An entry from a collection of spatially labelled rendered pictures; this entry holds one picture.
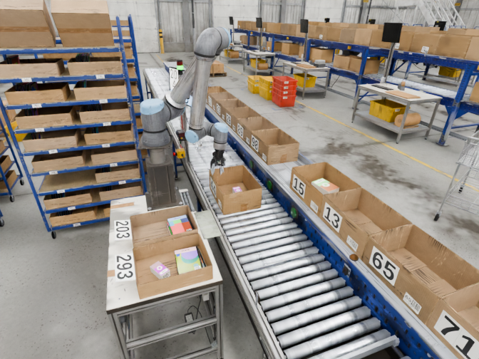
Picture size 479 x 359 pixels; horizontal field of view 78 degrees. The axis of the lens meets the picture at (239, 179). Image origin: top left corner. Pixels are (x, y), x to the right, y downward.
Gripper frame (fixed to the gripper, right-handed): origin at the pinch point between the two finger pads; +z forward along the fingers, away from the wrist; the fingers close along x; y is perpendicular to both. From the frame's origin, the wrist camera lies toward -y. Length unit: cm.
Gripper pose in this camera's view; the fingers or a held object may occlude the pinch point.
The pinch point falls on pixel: (216, 172)
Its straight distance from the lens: 214.5
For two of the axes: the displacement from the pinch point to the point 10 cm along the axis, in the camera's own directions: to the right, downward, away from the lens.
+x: 9.3, -0.6, 3.6
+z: -1.1, 8.8, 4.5
